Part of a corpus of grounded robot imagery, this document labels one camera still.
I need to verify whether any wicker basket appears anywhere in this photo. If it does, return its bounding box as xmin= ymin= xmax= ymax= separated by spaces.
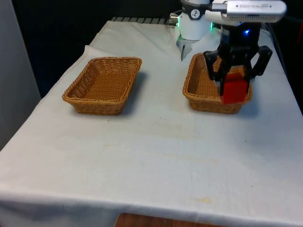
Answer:
xmin=62 ymin=56 xmax=143 ymax=116
xmin=182 ymin=52 xmax=253 ymax=115

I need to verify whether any pale grey cabinet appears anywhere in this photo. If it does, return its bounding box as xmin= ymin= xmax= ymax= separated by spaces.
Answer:
xmin=0 ymin=0 xmax=42 ymax=150

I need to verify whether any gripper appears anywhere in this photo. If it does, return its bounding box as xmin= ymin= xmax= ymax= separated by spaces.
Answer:
xmin=203 ymin=22 xmax=273 ymax=97

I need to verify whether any red cube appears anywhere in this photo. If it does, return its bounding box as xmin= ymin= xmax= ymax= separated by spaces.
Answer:
xmin=221 ymin=73 xmax=248 ymax=105

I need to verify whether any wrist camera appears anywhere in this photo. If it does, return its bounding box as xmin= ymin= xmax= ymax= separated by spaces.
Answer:
xmin=211 ymin=0 xmax=287 ymax=24

